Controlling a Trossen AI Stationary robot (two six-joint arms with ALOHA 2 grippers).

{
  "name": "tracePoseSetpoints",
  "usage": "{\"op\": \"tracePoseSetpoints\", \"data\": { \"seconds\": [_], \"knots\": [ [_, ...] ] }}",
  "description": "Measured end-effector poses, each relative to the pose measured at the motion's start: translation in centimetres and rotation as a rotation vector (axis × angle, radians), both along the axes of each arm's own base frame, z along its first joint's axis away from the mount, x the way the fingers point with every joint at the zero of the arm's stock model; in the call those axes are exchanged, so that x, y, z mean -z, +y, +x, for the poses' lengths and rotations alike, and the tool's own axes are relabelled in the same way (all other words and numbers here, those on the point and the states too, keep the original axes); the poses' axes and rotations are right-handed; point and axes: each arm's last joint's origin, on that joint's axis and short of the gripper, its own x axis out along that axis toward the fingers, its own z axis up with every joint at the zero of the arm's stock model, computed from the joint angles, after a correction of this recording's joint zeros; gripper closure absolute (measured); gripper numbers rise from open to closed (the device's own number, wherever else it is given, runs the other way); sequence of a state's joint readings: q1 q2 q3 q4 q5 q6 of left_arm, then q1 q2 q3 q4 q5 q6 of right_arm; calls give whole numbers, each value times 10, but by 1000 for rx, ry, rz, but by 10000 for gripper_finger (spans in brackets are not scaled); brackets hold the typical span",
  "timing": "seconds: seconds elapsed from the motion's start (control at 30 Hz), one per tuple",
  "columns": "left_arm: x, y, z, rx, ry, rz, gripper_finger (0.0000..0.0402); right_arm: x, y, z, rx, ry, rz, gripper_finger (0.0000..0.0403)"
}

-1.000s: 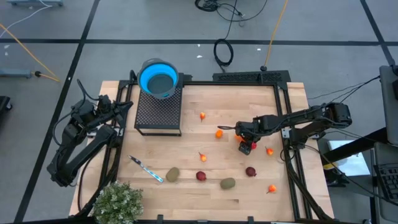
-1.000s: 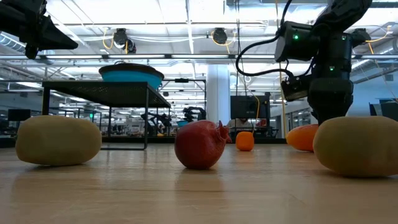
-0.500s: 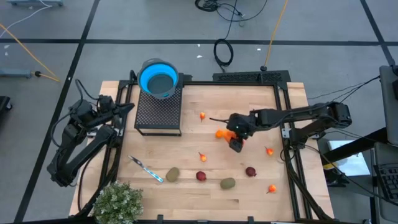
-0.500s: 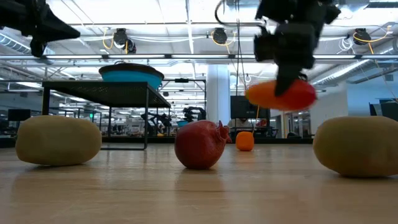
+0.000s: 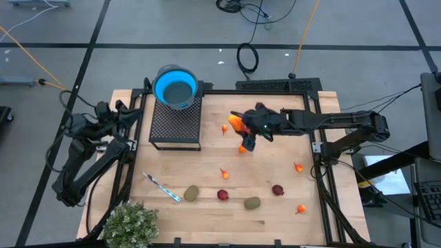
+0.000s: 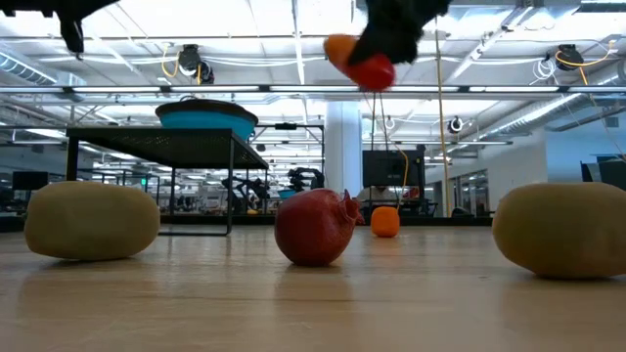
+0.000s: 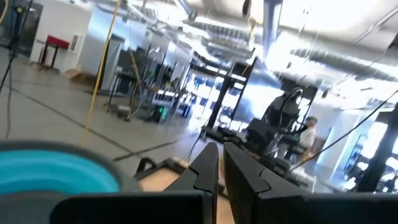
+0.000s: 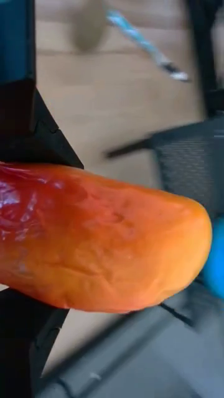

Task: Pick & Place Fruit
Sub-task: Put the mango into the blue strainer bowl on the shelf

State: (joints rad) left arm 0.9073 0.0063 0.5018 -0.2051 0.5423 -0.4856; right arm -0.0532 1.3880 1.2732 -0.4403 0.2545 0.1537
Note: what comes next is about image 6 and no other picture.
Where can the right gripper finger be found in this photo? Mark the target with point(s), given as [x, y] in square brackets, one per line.
[391, 43]

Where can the red-orange mango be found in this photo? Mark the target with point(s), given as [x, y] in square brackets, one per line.
[376, 75]

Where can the blue collapsible bowl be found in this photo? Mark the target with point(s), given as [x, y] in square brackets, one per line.
[205, 119]

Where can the red pomegranate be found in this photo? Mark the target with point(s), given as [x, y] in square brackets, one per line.
[313, 230]

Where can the brown kiwi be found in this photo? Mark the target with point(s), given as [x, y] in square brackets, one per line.
[562, 230]
[92, 220]

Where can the black background robot arm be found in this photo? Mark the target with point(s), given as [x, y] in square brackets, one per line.
[305, 178]
[247, 188]

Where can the white building column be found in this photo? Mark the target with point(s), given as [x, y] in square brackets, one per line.
[343, 146]

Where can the black monitor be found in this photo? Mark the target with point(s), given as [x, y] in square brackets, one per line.
[391, 168]

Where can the small orange tangerine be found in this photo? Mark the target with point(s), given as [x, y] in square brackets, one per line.
[385, 222]

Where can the blue background bowl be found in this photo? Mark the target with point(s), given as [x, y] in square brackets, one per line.
[288, 193]

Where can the black mesh riser shelf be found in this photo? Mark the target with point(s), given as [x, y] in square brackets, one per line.
[171, 146]

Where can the silver ceiling duct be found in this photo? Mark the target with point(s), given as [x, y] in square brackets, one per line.
[548, 115]

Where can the black aluminium table frame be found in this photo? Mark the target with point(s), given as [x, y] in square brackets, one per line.
[440, 221]

